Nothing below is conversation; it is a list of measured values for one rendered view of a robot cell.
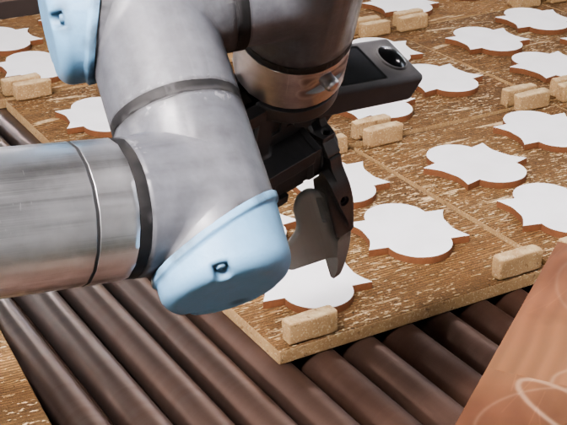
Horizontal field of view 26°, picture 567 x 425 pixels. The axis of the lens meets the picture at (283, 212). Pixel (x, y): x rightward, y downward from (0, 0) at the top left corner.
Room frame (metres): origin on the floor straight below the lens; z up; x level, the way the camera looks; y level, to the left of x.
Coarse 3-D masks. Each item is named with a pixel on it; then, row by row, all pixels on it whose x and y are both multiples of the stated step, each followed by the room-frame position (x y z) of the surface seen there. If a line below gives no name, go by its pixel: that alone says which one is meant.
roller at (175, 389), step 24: (72, 288) 1.21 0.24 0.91; (96, 288) 1.19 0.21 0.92; (96, 312) 1.15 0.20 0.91; (120, 312) 1.14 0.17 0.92; (120, 336) 1.10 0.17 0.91; (144, 336) 1.09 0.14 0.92; (120, 360) 1.08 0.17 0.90; (144, 360) 1.05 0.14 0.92; (168, 360) 1.05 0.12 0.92; (144, 384) 1.03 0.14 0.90; (168, 384) 1.01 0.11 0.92; (192, 384) 1.01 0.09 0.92; (168, 408) 0.98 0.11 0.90; (192, 408) 0.96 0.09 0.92; (216, 408) 0.96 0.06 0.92
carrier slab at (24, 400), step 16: (0, 336) 1.06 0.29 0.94; (0, 352) 1.03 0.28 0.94; (0, 368) 1.01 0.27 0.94; (16, 368) 1.01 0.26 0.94; (0, 384) 0.98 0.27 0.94; (16, 384) 0.98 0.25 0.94; (0, 400) 0.95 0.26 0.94; (16, 400) 0.95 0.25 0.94; (32, 400) 0.95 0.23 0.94; (0, 416) 0.93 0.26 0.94; (16, 416) 0.93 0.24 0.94; (32, 416) 0.93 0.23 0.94
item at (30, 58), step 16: (32, 16) 2.20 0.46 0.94; (0, 32) 2.06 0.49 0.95; (16, 32) 2.06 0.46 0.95; (32, 32) 2.10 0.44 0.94; (0, 48) 1.97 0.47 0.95; (16, 48) 1.97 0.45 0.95; (32, 48) 2.01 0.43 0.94; (0, 64) 1.89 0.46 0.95; (16, 64) 1.89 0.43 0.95; (32, 64) 1.89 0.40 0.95; (48, 64) 1.89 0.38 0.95; (0, 80) 1.84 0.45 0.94; (16, 80) 1.77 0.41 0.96; (0, 96) 1.77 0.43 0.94
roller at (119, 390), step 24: (24, 312) 1.19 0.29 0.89; (48, 312) 1.15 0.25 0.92; (72, 312) 1.15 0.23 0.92; (48, 336) 1.12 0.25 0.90; (72, 336) 1.09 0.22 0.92; (72, 360) 1.07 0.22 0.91; (96, 360) 1.05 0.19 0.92; (96, 384) 1.02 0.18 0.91; (120, 384) 1.00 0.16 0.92; (120, 408) 0.97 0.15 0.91; (144, 408) 0.96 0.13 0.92
